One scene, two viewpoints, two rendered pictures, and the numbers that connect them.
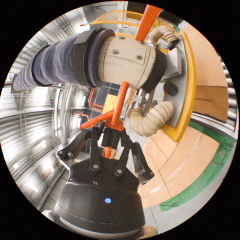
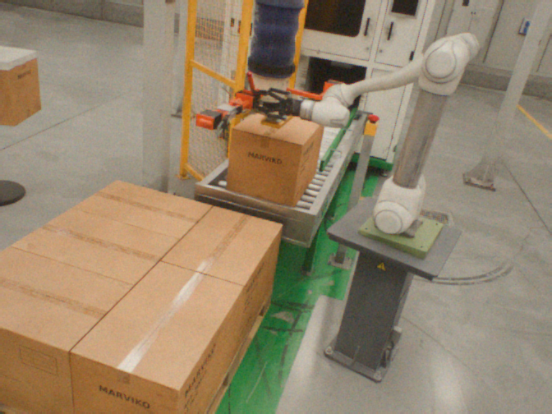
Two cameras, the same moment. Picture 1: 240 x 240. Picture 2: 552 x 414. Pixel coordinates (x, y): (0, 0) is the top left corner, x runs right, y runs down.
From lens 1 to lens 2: 2.25 m
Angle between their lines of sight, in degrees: 89
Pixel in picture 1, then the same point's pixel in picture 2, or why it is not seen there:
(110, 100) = not seen: outside the picture
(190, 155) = (234, 232)
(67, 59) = (286, 62)
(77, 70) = (280, 70)
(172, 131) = (277, 123)
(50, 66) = (287, 40)
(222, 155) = (287, 317)
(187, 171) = (241, 246)
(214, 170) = (283, 342)
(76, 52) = (288, 69)
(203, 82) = (283, 139)
